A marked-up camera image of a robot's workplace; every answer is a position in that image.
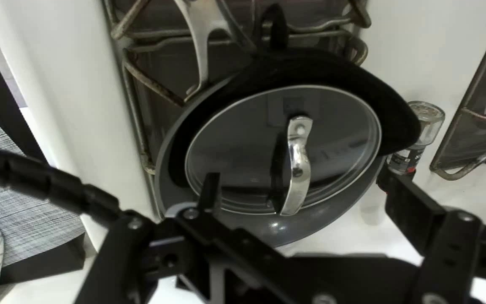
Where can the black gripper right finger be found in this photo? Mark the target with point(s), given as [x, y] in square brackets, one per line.
[451, 246]

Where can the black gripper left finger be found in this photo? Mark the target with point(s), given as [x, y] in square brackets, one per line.
[142, 258]

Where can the grey woven placemat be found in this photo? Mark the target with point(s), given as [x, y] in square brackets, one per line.
[17, 213]

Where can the white gas stove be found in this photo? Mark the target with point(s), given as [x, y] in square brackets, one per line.
[422, 50]

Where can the black frying pan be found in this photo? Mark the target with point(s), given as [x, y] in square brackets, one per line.
[338, 69]

